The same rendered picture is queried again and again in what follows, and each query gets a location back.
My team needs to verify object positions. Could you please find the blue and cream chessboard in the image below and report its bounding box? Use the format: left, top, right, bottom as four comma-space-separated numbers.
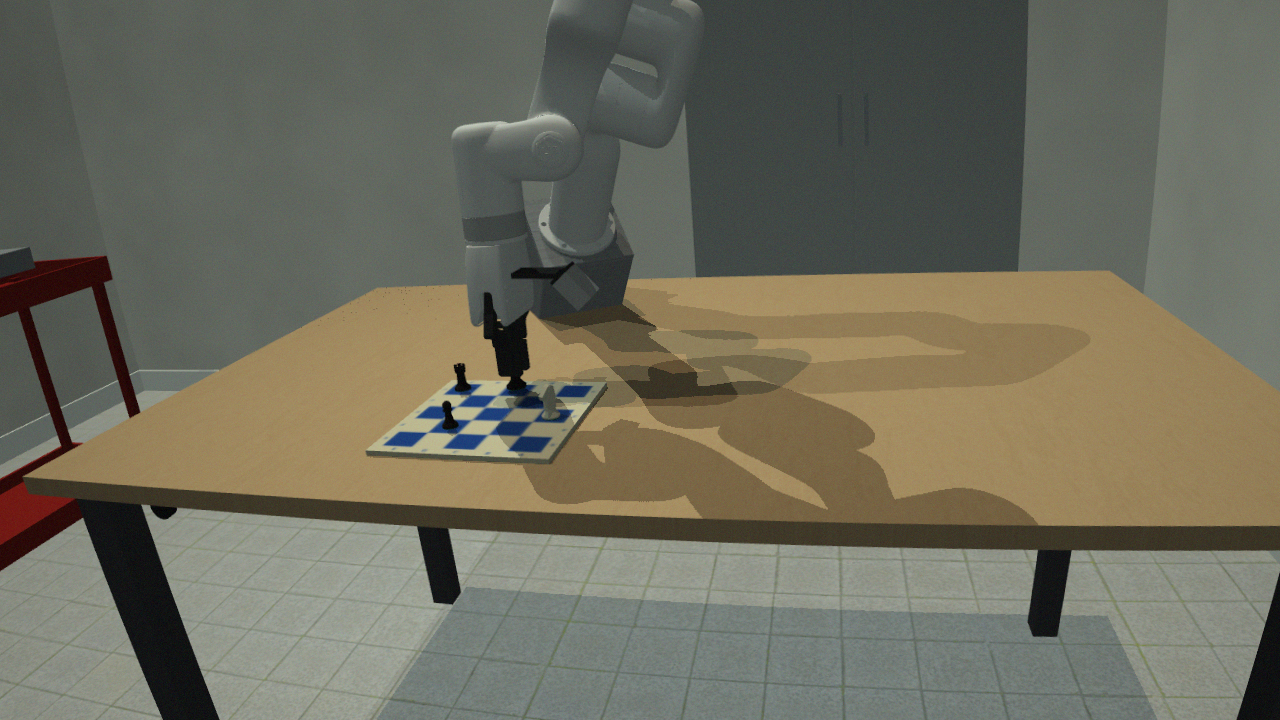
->
365, 380, 607, 464

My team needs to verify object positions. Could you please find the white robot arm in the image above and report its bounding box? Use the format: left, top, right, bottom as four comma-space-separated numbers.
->
452, 0, 704, 256

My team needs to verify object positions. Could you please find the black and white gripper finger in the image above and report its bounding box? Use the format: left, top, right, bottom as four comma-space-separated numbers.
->
484, 292, 524, 377
515, 311, 530, 370

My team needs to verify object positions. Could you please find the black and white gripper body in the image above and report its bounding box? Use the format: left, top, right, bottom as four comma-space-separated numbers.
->
465, 233, 534, 327

